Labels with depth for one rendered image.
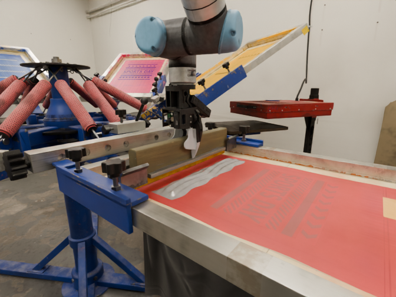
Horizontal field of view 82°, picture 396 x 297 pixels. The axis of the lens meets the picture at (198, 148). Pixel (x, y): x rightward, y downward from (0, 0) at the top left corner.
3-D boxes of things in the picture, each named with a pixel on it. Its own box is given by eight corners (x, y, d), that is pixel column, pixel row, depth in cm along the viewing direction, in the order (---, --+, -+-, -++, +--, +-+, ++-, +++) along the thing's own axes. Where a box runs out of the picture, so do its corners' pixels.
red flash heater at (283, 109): (288, 111, 203) (290, 98, 200) (335, 117, 162) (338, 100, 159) (228, 114, 181) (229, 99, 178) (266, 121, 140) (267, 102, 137)
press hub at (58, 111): (133, 277, 149) (114, 58, 114) (71, 323, 119) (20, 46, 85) (101, 251, 172) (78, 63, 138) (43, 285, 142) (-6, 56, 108)
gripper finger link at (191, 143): (181, 162, 64) (177, 129, 63) (194, 157, 69) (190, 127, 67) (190, 162, 62) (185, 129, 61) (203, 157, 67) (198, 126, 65)
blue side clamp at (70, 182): (150, 222, 45) (148, 190, 43) (129, 234, 41) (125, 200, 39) (78, 184, 63) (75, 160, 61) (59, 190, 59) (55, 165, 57)
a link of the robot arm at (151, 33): (175, 7, 42) (200, 22, 52) (129, 15, 47) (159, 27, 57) (177, 52, 44) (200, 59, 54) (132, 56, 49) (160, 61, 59)
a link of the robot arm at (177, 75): (181, 69, 67) (203, 68, 62) (181, 85, 68) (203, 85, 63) (162, 68, 61) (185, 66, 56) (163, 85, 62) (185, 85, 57)
